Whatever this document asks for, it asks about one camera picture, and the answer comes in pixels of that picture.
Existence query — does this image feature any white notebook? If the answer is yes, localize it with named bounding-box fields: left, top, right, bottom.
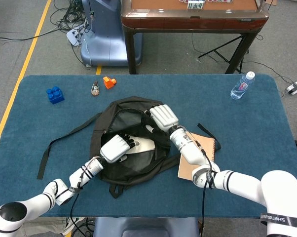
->
left=125, top=134, right=156, bottom=155

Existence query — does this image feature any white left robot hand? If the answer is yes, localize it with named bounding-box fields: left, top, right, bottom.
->
left=100, top=133, right=141, bottom=164

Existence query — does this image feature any small brown keychain charm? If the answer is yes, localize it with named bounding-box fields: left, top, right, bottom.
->
left=90, top=80, right=100, bottom=96

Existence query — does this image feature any spiral-bound kraft notebook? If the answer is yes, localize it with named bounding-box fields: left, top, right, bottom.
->
left=177, top=132, right=218, bottom=180

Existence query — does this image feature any orange plastic block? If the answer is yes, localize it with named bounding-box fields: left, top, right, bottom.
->
left=103, top=76, right=117, bottom=89

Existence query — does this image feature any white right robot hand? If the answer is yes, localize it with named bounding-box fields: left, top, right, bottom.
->
left=144, top=104, right=180, bottom=134

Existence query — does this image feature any black cable tangle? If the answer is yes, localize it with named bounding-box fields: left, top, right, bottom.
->
left=49, top=0, right=90, bottom=33

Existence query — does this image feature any blue-grey robot torso base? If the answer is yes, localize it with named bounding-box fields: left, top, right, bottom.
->
left=93, top=217, right=200, bottom=237

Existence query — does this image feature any blue felt table cover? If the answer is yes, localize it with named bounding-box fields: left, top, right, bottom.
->
left=0, top=74, right=297, bottom=219

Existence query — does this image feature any white power strip with plugs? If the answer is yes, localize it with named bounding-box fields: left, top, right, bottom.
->
left=66, top=27, right=86, bottom=46

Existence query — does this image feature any brown mahjong table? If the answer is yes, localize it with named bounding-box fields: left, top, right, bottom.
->
left=120, top=0, right=270, bottom=75

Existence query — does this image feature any white sneaker green trim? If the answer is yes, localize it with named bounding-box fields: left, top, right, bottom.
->
left=62, top=217, right=85, bottom=235

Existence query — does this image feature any blue toy building brick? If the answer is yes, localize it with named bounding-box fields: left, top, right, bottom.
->
left=46, top=86, right=65, bottom=105

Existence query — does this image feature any row of mahjong tiles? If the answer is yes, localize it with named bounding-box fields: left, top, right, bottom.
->
left=179, top=0, right=233, bottom=3

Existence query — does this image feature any clear plastic water bottle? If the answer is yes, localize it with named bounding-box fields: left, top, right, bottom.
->
left=230, top=71, right=256, bottom=100

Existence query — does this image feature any blue-grey machine pedestal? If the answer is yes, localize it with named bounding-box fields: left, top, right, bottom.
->
left=80, top=0, right=143, bottom=67

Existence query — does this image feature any black fabric backpack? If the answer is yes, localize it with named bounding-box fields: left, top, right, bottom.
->
left=37, top=96, right=223, bottom=199

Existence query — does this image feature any standing mahjong tile group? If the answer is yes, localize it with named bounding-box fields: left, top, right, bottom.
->
left=187, top=0, right=204, bottom=10

